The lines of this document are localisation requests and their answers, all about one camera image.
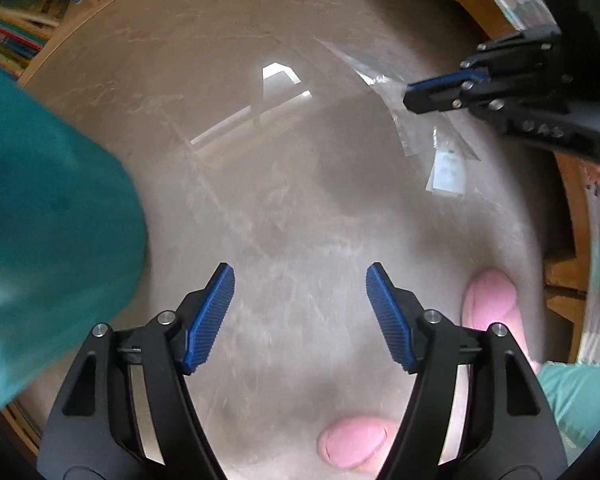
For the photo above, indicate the clear plastic bag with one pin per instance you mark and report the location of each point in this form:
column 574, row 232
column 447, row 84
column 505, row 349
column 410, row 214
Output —
column 420, row 130

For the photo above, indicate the person's right hand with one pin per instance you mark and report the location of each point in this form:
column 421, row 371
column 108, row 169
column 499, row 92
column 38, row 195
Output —
column 599, row 174

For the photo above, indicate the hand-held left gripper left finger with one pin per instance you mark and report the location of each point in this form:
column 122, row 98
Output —
column 210, row 320

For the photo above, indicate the wooden furniture frame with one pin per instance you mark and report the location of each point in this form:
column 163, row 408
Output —
column 575, row 210

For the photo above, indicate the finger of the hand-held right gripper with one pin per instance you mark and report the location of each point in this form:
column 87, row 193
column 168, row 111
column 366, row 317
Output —
column 445, row 95

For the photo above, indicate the row of colourful books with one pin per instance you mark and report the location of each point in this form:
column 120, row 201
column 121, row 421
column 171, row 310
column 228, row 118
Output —
column 20, row 35

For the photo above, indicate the pink slipper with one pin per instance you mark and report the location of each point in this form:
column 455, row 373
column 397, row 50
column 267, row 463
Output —
column 490, row 295
column 350, row 442

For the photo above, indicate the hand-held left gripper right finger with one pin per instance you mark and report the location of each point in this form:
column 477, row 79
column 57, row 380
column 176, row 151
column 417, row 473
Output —
column 387, row 315

